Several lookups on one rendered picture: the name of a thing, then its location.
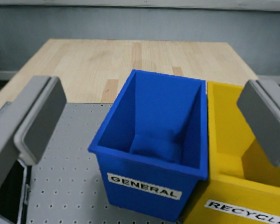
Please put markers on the yellow open bin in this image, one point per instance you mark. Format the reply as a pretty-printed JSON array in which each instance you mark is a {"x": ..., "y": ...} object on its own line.
[{"x": 224, "y": 199}]

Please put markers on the blue bin labelled general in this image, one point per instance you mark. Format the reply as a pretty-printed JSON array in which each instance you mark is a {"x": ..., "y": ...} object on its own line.
[{"x": 158, "y": 121}]

